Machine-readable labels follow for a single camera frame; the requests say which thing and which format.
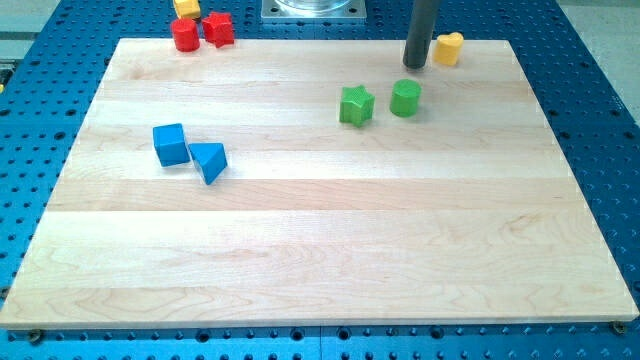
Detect blue triangular prism block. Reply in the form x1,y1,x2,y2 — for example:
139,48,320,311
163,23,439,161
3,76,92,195
188,143,228,185

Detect yellow heart block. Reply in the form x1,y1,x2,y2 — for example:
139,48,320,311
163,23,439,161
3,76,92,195
433,32,464,66

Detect green star block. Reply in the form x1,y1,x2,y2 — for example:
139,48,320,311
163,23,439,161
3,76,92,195
339,85,375,128

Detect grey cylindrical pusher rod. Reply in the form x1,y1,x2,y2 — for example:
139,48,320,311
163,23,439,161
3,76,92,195
403,0,441,70

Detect light wooden board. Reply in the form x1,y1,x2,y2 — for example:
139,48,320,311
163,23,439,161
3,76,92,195
1,38,638,329

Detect red cylinder block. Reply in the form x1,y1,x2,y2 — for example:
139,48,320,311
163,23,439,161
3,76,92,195
170,18,200,52

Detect green cylinder block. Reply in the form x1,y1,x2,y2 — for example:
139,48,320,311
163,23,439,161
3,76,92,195
390,79,422,117

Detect red star block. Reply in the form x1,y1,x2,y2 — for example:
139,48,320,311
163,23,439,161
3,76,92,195
202,12,235,48

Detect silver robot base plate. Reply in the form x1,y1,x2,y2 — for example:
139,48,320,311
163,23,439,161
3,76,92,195
261,0,367,21

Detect blue cube block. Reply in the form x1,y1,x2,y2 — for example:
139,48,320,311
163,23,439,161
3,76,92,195
153,123,191,167

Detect yellow block at top edge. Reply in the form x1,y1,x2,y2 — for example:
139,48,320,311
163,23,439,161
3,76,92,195
173,0,201,20

